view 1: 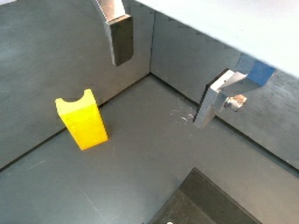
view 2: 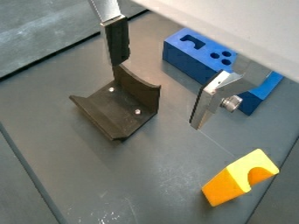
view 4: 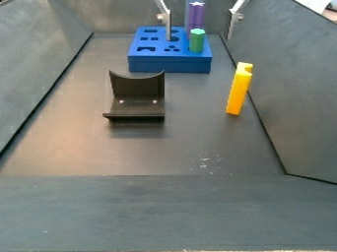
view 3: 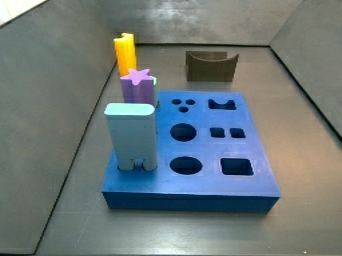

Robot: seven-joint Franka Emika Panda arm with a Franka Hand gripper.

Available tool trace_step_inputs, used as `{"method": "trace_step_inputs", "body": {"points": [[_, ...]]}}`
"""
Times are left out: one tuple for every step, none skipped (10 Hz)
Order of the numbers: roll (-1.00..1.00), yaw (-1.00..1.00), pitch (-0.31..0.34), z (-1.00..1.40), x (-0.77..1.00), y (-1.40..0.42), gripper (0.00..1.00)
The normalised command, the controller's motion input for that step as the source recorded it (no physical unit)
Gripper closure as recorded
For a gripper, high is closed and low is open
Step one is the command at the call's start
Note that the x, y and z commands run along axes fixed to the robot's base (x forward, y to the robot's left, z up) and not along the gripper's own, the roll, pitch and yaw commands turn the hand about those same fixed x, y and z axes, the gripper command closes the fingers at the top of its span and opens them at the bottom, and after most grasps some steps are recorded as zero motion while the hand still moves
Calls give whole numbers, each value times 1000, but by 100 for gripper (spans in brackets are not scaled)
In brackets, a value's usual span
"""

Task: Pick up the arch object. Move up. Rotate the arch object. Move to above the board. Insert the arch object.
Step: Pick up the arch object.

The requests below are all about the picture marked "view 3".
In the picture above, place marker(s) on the blue shape sorter board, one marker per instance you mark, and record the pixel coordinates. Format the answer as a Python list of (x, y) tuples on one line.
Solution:
[(213, 167)]

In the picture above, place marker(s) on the purple star block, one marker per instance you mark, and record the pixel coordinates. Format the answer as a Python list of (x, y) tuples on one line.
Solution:
[(138, 87)]

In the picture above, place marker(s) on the light blue oval block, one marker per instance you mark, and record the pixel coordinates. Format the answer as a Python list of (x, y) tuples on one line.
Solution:
[(133, 128)]

